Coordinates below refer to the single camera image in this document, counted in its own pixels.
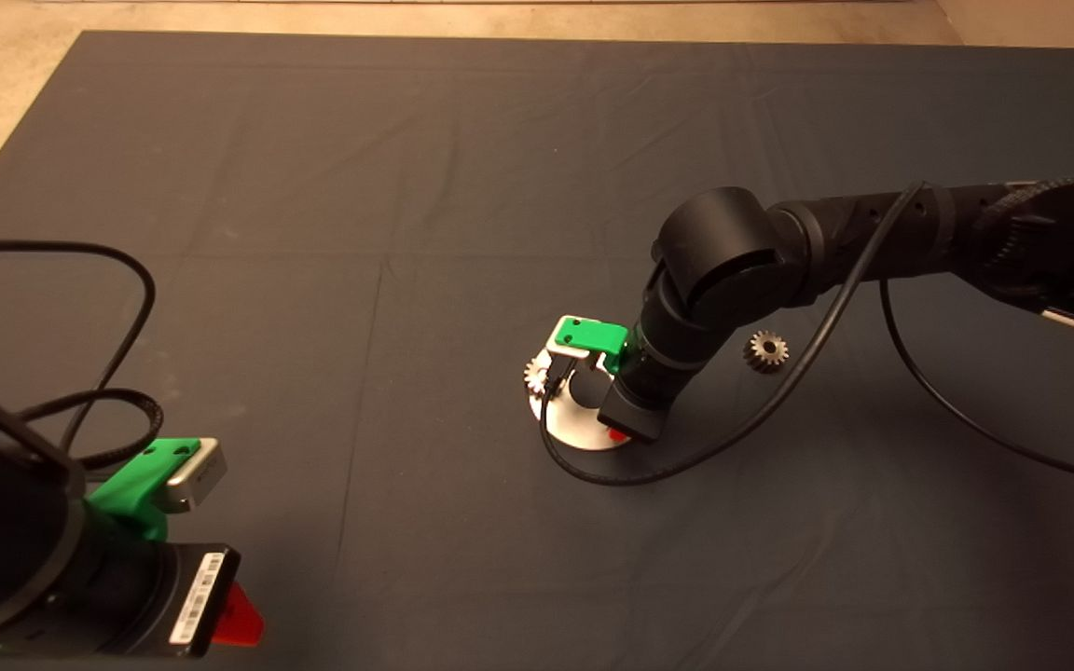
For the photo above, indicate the round metal carrier plate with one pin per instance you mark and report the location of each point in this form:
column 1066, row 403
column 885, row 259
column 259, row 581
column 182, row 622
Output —
column 574, row 429

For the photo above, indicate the steel planetary gear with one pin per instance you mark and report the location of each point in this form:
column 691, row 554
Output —
column 534, row 377
column 773, row 359

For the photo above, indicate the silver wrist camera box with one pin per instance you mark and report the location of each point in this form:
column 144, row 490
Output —
column 199, row 475
column 574, row 355

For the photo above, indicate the dark grey table cloth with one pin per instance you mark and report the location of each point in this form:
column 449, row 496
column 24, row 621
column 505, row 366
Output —
column 406, row 186

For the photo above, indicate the green left camera mount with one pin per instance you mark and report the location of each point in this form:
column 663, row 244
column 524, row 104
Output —
column 131, row 494

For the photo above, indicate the green right camera mount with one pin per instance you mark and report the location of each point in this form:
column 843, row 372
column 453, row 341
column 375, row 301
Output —
column 588, row 335

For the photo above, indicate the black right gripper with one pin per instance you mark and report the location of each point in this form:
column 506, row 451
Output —
column 635, row 415

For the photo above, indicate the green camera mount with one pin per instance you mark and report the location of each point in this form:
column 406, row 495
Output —
column 588, row 335
column 131, row 494

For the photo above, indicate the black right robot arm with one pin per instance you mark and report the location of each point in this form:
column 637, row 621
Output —
column 723, row 242

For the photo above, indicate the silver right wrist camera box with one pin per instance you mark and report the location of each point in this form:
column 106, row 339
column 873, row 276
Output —
column 574, row 355

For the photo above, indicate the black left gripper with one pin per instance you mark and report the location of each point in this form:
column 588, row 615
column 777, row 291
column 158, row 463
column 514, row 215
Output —
column 173, row 596

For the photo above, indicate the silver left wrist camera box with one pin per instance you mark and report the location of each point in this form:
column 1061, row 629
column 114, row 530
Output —
column 199, row 475

